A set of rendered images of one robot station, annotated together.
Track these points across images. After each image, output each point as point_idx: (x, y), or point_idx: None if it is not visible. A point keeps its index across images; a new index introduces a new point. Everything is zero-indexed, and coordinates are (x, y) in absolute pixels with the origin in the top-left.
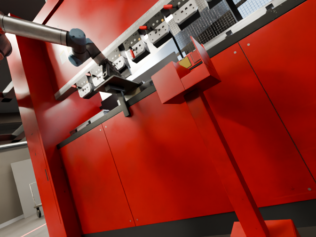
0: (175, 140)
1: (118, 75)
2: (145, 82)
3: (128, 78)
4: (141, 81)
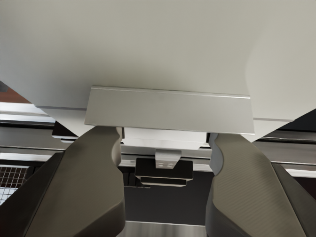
0: None
1: (47, 204)
2: (28, 103)
3: (144, 228)
4: (57, 134)
